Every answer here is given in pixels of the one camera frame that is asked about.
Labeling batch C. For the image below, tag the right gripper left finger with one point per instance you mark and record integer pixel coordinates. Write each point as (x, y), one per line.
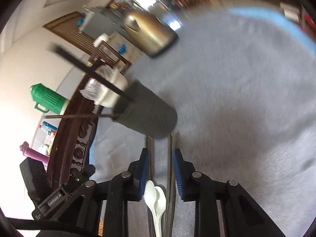
(139, 171)

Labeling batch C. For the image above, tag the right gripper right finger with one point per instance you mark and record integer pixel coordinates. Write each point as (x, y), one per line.
(183, 174)

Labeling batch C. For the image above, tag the dark green utensil cup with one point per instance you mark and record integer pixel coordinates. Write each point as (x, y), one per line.
(146, 113)

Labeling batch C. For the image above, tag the dark chopstick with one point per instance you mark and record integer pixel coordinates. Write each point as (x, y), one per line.
(150, 146)
(171, 185)
(92, 115)
(59, 50)

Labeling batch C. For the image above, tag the white plastic spoon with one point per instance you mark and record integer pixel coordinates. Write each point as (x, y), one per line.
(160, 204)
(150, 199)

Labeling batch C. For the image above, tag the dark chopstick on cloth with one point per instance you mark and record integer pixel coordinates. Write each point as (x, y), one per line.
(92, 115)

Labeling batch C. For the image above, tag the purple water bottle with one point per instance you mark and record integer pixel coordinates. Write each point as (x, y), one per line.
(29, 152)

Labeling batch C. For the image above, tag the clear plastic bag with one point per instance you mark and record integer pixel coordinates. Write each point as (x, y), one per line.
(94, 90)

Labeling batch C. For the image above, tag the green thermos jug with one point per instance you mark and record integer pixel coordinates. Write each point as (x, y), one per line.
(47, 100)

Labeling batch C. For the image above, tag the cardboard box blue print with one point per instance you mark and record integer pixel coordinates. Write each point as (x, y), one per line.
(124, 47)

